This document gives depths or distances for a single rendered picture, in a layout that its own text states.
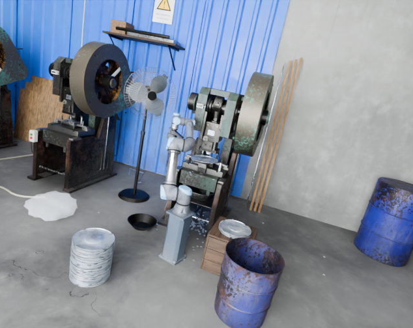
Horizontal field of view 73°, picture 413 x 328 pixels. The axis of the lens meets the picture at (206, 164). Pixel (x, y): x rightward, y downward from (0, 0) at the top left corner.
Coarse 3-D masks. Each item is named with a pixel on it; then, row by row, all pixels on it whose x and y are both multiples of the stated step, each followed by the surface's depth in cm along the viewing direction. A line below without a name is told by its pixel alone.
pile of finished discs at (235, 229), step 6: (222, 222) 255; (228, 222) 258; (234, 222) 260; (240, 222) 262; (222, 228) 244; (228, 228) 246; (234, 228) 247; (240, 228) 249; (246, 228) 253; (228, 234) 237; (234, 234) 238; (240, 234) 240; (246, 234) 242
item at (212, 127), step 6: (210, 126) 290; (216, 126) 288; (210, 132) 291; (216, 132) 289; (204, 138) 293; (210, 138) 292; (216, 138) 291; (204, 144) 291; (210, 144) 290; (216, 144) 296
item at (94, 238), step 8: (80, 232) 209; (88, 232) 211; (96, 232) 213; (104, 232) 215; (72, 240) 198; (80, 240) 200; (88, 240) 201; (96, 240) 203; (104, 240) 206; (112, 240) 208; (80, 248) 191; (88, 248) 194; (96, 248) 196; (104, 248) 197
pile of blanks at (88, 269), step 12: (72, 252) 197; (84, 252) 191; (96, 252) 194; (108, 252) 204; (72, 264) 198; (84, 264) 194; (96, 264) 197; (108, 264) 206; (72, 276) 202; (84, 276) 197; (96, 276) 201; (108, 276) 212
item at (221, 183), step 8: (232, 160) 324; (232, 168) 324; (224, 176) 306; (232, 176) 341; (224, 184) 292; (232, 184) 364; (216, 192) 280; (224, 192) 299; (216, 200) 282; (224, 200) 343; (216, 208) 284; (224, 208) 356; (216, 216) 312; (224, 216) 348; (208, 224) 290
